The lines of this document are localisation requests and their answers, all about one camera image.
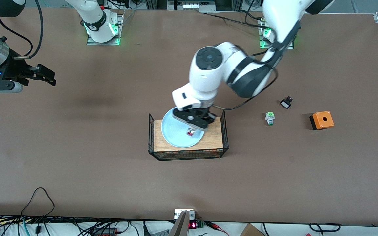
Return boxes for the red clip lead wires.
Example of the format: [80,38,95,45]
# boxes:
[205,221,230,236]

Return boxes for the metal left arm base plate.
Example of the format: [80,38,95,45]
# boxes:
[258,18,295,49]

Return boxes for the black power strip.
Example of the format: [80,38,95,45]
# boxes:
[92,227,119,236]

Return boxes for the aluminium frame with white strip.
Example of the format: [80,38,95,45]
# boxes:
[167,0,216,13]

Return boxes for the silver metal bracket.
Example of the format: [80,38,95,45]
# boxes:
[174,209,196,220]

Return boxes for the wooden board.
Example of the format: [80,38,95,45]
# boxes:
[154,117,224,152]

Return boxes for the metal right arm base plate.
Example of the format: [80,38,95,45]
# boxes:
[86,13,124,46]

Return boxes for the black thin cable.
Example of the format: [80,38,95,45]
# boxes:
[205,12,265,27]

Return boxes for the black table edge cable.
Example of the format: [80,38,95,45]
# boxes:
[308,223,342,233]

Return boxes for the brown cardboard piece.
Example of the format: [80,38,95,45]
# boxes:
[240,223,265,236]

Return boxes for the black wire mesh basket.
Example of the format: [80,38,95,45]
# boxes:
[148,110,229,161]

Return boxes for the grey aluminium beam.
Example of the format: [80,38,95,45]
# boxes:
[168,211,190,236]

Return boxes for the light blue round plate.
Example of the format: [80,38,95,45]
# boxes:
[161,107,205,148]

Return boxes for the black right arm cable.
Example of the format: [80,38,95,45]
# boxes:
[0,0,44,59]

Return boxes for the black looped cable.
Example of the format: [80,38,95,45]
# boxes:
[21,187,55,234]

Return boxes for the orange button enclosure box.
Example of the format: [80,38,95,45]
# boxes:
[309,111,335,131]

